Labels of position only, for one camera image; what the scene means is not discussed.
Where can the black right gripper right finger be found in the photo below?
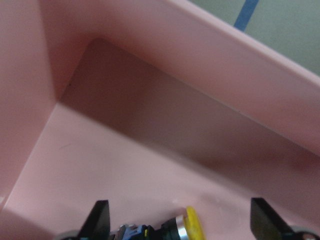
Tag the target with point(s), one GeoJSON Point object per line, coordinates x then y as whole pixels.
{"type": "Point", "coordinates": [267, 224]}

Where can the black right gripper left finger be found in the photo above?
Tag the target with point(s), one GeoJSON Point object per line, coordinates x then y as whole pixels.
{"type": "Point", "coordinates": [97, 225]}

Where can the yellow push button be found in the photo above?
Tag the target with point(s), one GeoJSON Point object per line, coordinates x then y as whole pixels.
{"type": "Point", "coordinates": [183, 227]}

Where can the pink plastic bin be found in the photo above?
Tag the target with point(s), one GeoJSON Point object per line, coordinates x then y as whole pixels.
{"type": "Point", "coordinates": [156, 105]}

